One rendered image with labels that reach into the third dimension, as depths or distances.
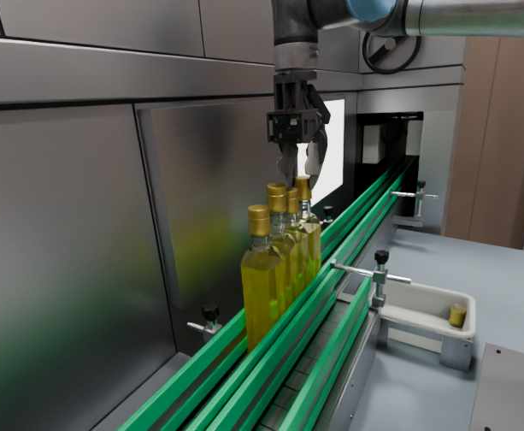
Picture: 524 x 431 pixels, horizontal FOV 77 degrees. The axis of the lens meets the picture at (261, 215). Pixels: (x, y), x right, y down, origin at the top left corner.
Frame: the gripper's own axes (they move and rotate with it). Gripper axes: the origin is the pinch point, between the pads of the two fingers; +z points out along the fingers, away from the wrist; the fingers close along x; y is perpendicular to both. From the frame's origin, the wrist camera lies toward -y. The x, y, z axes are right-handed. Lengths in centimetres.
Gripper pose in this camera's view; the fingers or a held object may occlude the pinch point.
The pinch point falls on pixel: (303, 181)
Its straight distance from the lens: 67.4
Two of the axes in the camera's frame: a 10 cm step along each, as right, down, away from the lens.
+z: 0.6, 9.4, 3.3
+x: 8.5, 1.3, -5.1
